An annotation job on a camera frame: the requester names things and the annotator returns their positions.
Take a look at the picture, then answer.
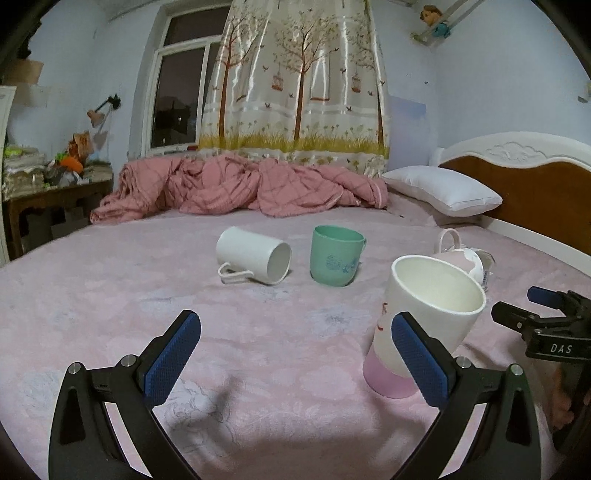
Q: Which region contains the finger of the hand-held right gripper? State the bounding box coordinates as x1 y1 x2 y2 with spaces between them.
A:
527 286 591 320
491 301 555 342

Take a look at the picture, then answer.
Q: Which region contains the cardboard box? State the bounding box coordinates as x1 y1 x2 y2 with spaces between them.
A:
14 59 45 86

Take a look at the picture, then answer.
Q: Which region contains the white and wooden headboard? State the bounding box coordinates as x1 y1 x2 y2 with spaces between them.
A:
429 132 591 269

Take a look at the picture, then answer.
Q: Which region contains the green cup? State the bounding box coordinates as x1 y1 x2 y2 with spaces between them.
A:
309 224 368 288

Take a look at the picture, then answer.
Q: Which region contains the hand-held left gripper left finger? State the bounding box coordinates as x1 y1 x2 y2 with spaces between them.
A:
48 310 201 480

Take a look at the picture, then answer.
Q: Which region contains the pink bed sheet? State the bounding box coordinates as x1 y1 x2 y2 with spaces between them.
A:
0 194 591 480

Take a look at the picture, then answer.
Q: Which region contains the stack of folded cloths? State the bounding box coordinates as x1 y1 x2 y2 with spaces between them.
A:
2 145 52 200

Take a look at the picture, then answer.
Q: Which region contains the pink checked quilt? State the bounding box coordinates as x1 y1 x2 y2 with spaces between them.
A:
90 154 389 225

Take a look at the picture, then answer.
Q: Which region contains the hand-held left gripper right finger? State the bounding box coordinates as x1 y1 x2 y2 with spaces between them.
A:
392 311 542 480

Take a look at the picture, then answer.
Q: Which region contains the plain white cup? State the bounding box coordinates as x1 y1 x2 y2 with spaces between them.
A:
216 226 293 285

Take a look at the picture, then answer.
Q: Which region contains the person's right hand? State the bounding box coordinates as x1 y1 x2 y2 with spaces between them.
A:
549 367 575 432

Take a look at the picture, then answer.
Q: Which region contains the tall white and pink cup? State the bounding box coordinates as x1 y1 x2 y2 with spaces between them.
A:
362 255 488 400

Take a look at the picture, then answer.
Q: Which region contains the pink-handled white cup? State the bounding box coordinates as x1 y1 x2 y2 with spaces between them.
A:
434 228 497 292

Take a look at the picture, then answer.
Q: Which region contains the white-framed window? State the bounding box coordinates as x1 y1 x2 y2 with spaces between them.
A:
139 9 230 156

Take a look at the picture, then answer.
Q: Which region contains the white pillow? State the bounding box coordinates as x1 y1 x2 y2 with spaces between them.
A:
381 166 503 217

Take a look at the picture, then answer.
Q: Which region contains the pile of clutter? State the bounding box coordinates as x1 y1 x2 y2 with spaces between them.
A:
44 131 114 186

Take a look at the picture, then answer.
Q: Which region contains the tree-print curtain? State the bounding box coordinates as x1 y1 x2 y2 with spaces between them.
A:
198 0 391 178

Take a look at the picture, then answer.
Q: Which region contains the pink wall lamp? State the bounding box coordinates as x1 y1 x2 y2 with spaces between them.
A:
88 93 122 129

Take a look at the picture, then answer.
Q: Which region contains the wooden side table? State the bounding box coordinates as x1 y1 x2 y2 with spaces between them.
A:
2 178 114 260

